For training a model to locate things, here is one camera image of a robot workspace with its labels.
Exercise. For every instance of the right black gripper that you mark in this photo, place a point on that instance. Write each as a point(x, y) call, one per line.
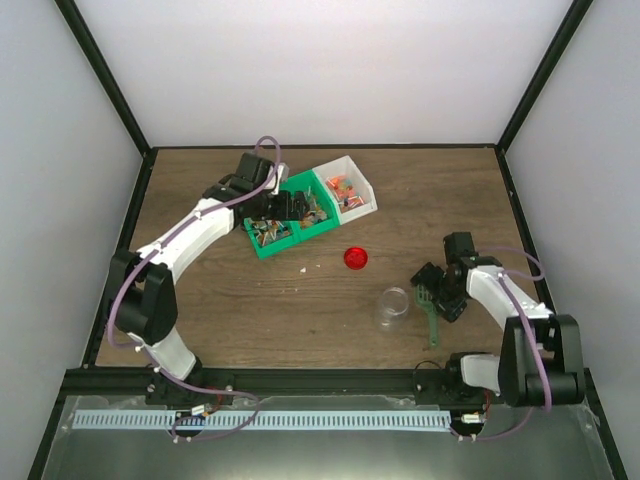
point(450, 310)

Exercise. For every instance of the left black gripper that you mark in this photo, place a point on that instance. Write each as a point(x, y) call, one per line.
point(283, 212)

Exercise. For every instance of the green slotted scoop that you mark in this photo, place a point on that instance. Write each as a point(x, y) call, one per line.
point(424, 301)

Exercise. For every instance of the clear plastic jar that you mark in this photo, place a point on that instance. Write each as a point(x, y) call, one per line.
point(391, 309)

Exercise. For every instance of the white candy bin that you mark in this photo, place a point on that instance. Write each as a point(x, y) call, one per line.
point(350, 193)

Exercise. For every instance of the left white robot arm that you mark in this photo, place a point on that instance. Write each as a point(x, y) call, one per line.
point(140, 297)

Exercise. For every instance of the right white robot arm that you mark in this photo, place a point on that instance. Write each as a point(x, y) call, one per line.
point(540, 363)

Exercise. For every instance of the red jar lid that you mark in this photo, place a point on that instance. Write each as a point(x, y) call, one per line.
point(355, 258)

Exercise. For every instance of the light blue slotted strip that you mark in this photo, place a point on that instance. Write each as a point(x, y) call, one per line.
point(420, 421)

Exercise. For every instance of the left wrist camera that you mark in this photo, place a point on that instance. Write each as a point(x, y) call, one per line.
point(280, 177)

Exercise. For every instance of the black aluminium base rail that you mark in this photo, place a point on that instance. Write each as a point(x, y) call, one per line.
point(426, 386)

